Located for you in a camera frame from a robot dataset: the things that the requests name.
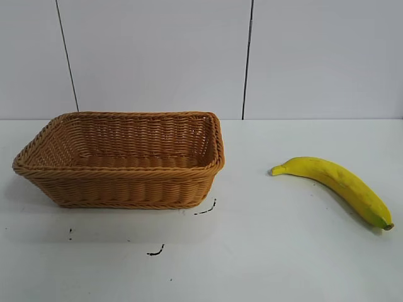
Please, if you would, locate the brown woven wicker basket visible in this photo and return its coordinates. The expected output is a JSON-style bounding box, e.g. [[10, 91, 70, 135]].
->
[[12, 110, 226, 210]]

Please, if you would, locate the yellow banana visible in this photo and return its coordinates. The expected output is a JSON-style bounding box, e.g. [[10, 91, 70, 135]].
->
[[271, 156, 395, 231]]

